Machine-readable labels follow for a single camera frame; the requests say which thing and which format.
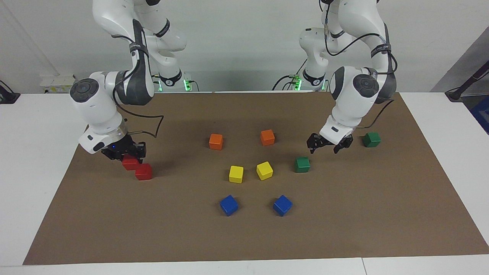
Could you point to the black stand pole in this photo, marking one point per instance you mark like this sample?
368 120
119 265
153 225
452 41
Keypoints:
468 82

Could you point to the orange wooden cube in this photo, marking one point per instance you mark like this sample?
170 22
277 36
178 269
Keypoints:
216 141
267 137

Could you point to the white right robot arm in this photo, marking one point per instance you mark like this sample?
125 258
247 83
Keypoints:
95 103

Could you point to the green lit base connector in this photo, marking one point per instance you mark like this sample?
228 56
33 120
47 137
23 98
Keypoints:
296 81
187 84

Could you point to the white box with yellow label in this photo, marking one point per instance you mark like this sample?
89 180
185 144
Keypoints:
61 82

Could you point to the green wooden cube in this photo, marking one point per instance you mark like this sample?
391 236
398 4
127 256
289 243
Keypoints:
301 164
371 139

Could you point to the blue crate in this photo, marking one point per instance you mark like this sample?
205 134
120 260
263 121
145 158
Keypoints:
482 114

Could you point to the yellow wooden cube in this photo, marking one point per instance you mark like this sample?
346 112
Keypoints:
236 174
264 170

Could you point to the black clamp mount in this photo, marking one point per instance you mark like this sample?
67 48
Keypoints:
7 97

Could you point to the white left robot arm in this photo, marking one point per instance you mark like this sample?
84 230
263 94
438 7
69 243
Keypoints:
355 99

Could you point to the red wooden cube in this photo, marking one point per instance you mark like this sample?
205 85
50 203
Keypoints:
144 173
130 164

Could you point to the blue wooden cube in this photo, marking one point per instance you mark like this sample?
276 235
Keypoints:
229 205
282 205

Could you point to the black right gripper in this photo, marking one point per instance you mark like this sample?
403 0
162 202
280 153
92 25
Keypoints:
126 147

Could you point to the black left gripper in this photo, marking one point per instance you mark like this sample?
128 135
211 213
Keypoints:
326 141

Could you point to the brown paper table mat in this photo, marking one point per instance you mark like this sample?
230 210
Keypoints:
244 236

